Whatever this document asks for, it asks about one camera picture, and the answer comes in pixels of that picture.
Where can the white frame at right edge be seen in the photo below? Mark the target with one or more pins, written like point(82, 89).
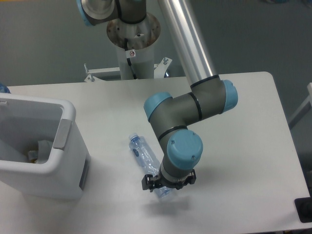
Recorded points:
point(302, 110)

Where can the trash inside can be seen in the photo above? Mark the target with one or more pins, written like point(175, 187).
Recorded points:
point(41, 155)

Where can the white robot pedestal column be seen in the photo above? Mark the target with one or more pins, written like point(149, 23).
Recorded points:
point(135, 44)

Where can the blue object at left edge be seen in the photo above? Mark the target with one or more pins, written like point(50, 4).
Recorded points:
point(4, 89)

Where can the clear plastic water bottle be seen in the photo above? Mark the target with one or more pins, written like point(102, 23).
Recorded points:
point(149, 163)

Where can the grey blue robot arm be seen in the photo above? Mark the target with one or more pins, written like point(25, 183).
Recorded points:
point(170, 116)

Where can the white pedestal base frame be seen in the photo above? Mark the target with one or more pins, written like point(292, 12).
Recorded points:
point(161, 70)

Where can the black device at table edge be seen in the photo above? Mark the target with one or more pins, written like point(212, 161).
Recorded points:
point(304, 209)

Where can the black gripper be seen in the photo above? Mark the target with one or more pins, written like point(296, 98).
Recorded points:
point(150, 182)

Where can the white plastic trash can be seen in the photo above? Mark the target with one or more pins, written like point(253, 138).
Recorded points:
point(24, 121)

